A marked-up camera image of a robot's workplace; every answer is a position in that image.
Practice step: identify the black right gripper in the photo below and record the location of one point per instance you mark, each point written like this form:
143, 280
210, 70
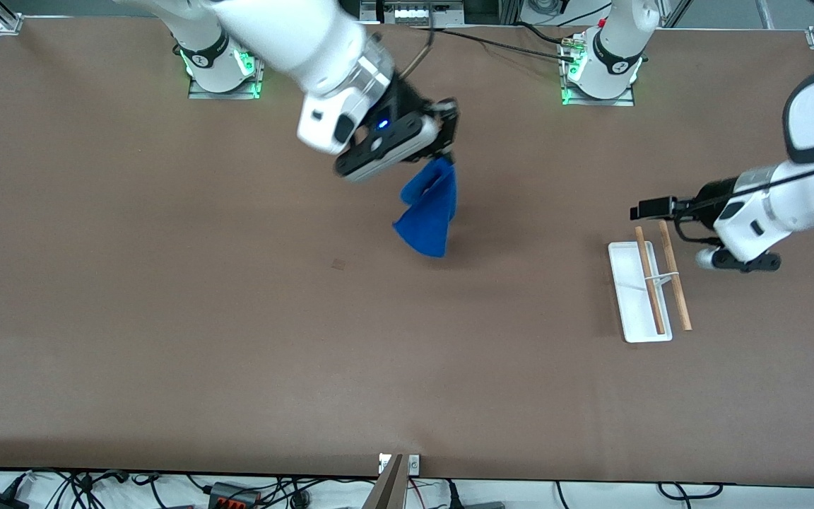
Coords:
409, 104

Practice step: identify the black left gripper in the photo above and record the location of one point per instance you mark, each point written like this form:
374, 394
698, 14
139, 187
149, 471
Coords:
712, 196

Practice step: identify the blue towel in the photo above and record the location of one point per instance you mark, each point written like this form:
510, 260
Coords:
428, 219

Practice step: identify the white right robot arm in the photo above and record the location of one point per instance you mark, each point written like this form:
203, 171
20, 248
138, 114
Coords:
308, 42

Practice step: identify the wooden rack rod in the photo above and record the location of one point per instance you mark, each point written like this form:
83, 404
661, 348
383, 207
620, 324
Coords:
668, 247
644, 251

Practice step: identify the black orange connector box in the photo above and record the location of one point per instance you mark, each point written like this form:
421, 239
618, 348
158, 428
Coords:
234, 496

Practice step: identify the white metal edge bracket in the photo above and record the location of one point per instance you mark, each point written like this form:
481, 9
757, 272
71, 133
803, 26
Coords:
414, 464

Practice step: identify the brown camera post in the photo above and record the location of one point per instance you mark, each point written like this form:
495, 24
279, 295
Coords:
387, 491

